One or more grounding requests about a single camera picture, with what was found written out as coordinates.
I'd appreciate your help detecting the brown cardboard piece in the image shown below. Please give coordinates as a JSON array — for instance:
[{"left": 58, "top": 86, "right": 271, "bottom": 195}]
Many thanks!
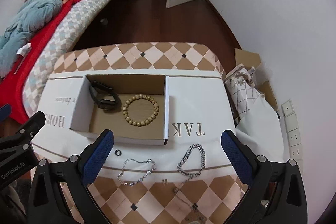
[{"left": 235, "top": 48, "right": 278, "bottom": 111}]

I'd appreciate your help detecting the checkered mattress cover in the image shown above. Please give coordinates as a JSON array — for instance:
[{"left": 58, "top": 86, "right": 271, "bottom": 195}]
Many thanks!
[{"left": 22, "top": 0, "right": 110, "bottom": 116}]

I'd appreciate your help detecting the teal blue duvet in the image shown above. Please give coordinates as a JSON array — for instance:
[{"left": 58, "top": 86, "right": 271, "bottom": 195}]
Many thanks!
[{"left": 1, "top": 0, "right": 63, "bottom": 78}]

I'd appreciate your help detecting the thick silver chain bracelet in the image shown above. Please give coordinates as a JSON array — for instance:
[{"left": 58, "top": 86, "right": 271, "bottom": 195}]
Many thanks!
[{"left": 176, "top": 143, "right": 206, "bottom": 178}]

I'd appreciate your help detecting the cardboard box white outside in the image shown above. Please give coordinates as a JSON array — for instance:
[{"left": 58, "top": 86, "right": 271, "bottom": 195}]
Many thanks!
[{"left": 69, "top": 74, "right": 169, "bottom": 146}]

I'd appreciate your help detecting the white power strip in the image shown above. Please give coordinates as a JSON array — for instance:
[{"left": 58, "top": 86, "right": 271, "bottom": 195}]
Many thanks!
[{"left": 281, "top": 99, "right": 303, "bottom": 173}]

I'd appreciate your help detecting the red bed sheet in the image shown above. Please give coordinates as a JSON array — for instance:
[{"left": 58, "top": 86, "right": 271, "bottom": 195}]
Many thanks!
[{"left": 1, "top": 0, "right": 80, "bottom": 123}]

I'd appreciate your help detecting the black smart band watch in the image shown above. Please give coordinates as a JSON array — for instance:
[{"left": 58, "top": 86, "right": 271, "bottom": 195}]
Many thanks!
[{"left": 89, "top": 81, "right": 120, "bottom": 111}]

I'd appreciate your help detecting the wooden bead bracelet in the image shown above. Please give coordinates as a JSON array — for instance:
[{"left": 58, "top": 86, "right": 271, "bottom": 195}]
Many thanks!
[{"left": 122, "top": 93, "right": 160, "bottom": 127}]

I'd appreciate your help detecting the white checked fabric bag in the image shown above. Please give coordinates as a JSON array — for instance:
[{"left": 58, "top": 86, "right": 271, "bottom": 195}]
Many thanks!
[{"left": 224, "top": 64, "right": 284, "bottom": 162}]

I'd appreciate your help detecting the white charger on bed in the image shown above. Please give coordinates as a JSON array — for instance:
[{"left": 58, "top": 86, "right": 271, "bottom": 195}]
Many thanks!
[{"left": 17, "top": 43, "right": 31, "bottom": 57}]

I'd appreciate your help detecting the thin silver chain bracelet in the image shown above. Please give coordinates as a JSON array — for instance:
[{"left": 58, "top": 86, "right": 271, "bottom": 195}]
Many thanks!
[{"left": 117, "top": 157, "right": 157, "bottom": 187}]

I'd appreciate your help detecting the black phone on bed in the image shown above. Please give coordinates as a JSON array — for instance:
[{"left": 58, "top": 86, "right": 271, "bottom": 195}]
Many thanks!
[{"left": 14, "top": 48, "right": 31, "bottom": 75}]

